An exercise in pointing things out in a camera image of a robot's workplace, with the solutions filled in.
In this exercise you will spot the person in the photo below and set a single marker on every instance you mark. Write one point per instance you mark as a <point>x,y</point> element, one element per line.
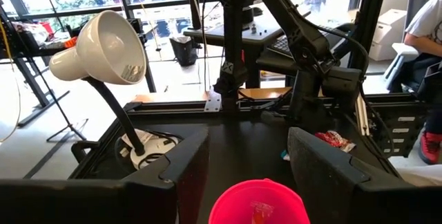
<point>428,20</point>

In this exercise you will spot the grey desk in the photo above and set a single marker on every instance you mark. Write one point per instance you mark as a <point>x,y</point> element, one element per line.
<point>262,37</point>

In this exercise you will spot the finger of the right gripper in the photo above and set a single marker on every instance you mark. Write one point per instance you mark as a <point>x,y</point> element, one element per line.
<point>314,99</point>
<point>299,99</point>

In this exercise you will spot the black bag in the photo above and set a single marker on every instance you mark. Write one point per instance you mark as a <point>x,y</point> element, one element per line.
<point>184,51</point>

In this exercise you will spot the black T-foot desk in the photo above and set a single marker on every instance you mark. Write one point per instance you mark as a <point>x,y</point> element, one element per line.
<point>32,82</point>

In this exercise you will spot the black tripod stand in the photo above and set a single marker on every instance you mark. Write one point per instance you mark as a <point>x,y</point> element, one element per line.
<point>69,106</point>

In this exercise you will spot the grey office chair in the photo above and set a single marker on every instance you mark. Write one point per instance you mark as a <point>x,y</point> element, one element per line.
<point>405,49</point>

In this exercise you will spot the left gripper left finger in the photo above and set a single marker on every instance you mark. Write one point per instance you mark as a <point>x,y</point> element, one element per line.
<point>191,168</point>

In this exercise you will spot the clear wrapped orange candy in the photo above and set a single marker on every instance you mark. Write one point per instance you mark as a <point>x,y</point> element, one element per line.
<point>262,213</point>

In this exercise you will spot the white cardboard boxes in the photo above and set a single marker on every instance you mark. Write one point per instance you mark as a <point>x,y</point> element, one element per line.
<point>388,34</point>

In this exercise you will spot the black frame post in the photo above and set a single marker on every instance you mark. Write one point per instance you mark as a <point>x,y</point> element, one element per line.
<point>369,27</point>

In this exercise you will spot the black laptop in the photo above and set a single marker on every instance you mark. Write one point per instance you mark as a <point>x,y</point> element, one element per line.
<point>278,44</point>

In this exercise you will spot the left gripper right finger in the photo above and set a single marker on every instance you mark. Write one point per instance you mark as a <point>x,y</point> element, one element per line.
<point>321,182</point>

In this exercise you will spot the red Skittles bag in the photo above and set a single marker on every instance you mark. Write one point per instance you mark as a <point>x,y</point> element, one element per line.
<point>331,138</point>

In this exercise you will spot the black labelled drawer unit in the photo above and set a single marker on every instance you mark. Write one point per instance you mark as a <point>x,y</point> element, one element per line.
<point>386,137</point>

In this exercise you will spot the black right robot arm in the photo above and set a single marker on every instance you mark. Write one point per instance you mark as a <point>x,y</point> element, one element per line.
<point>233,27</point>

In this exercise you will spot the white blue Hershey's bar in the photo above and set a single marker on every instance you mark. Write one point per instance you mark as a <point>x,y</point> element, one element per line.
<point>284,155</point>

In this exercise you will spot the white gooseneck desk lamp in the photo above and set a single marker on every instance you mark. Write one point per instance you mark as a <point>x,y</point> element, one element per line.
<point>103,44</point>

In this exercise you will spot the silver mounting bracket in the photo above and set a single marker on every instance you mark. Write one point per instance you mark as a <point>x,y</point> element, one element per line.
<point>213,102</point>

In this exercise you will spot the pink plastic face bucket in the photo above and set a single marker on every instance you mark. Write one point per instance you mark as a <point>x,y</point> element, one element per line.
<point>241,200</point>

